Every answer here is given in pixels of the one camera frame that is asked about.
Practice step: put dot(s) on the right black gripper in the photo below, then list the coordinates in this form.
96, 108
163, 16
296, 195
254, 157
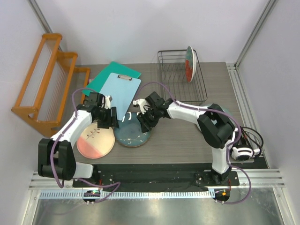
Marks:
147, 124

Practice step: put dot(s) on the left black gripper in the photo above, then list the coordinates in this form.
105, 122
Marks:
111, 120

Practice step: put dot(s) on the dark blue glazed plate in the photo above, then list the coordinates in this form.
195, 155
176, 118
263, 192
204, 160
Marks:
129, 133

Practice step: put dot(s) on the pink cream plate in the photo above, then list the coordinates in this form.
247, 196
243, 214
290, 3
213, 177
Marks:
95, 142

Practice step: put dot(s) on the red teal floral plate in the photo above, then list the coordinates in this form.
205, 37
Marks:
190, 64

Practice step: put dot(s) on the light blue plate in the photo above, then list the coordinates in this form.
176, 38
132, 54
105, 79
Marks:
228, 110

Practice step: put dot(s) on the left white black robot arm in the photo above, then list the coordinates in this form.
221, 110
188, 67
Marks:
56, 156

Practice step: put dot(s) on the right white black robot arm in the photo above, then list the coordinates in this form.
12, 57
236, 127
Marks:
216, 127

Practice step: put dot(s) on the orange wooden rack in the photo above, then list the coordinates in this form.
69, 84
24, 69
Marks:
42, 99

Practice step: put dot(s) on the light blue clipboard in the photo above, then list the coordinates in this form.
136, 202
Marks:
122, 89

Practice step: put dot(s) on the green folder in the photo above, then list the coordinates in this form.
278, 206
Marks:
114, 67

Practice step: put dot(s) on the white black headset device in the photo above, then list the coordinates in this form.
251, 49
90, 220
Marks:
249, 146

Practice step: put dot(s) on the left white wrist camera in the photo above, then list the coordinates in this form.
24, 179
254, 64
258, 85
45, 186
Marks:
108, 100

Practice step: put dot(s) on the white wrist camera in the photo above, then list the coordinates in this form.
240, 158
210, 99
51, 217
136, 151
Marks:
141, 103
108, 100

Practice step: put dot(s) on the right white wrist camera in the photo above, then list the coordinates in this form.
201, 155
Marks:
141, 103

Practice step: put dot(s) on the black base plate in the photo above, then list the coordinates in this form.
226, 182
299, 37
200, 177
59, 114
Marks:
158, 177

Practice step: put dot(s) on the black wire dish rack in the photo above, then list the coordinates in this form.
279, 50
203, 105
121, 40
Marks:
171, 68

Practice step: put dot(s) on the white slotted cable duct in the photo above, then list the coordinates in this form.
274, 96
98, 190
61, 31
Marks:
90, 194

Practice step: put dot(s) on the aluminium frame rail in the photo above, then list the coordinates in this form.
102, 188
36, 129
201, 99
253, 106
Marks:
242, 100

